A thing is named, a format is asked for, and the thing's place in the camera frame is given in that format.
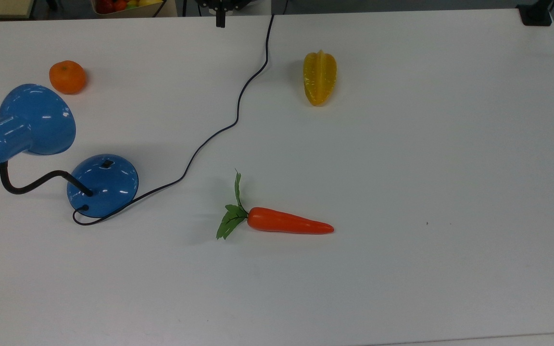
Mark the black clamp base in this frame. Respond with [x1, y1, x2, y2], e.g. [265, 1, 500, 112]
[516, 0, 554, 27]

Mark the orange plastic carrot with leaves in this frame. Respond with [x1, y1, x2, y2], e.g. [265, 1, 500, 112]
[216, 169, 335, 240]

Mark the black lamp power cable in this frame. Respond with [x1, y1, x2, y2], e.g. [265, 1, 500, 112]
[72, 13, 276, 226]

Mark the orange mandarin fruit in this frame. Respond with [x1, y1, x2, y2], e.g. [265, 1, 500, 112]
[49, 60, 88, 95]

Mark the yellow plastic starfruit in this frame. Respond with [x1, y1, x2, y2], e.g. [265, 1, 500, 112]
[303, 49, 338, 107]

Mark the beige basket of fruit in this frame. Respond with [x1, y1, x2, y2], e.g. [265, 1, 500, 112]
[90, 0, 178, 19]

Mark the red plastic fruit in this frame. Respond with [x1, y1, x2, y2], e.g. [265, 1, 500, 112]
[95, 0, 128, 13]

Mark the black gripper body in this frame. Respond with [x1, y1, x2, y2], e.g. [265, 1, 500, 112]
[195, 0, 250, 11]

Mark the blue gooseneck desk lamp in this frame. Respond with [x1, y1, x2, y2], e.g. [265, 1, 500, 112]
[0, 84, 139, 219]

